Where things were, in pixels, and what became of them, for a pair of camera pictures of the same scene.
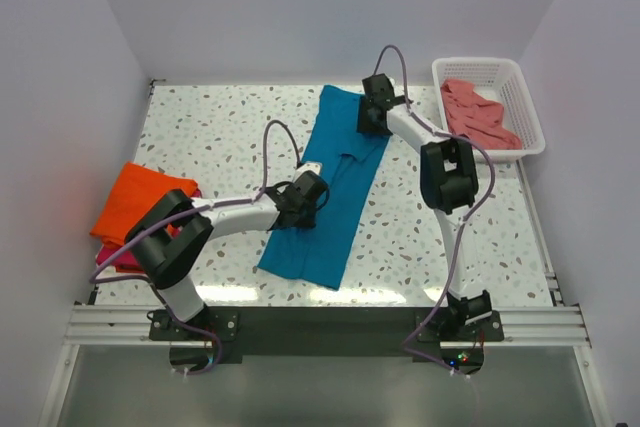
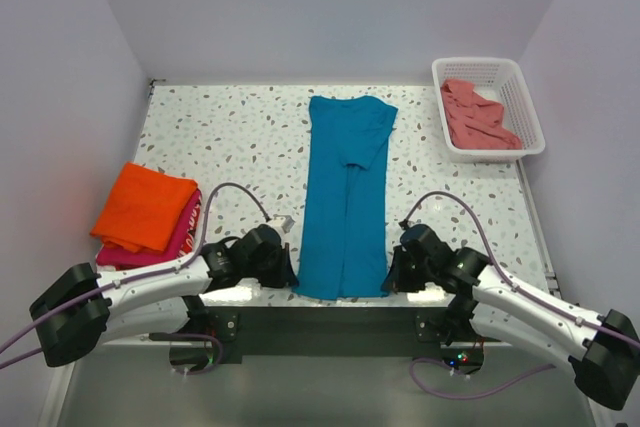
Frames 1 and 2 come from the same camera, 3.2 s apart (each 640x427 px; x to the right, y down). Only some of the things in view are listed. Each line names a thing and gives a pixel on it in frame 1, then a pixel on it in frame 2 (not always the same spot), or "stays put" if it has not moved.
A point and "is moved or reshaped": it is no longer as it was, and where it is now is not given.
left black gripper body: x=307 y=217 to x=270 y=272
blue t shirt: x=347 y=158 is moved or reshaped
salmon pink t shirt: x=476 y=116 stays put
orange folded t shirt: x=134 y=193 stays put
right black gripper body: x=365 y=122 to x=411 y=275
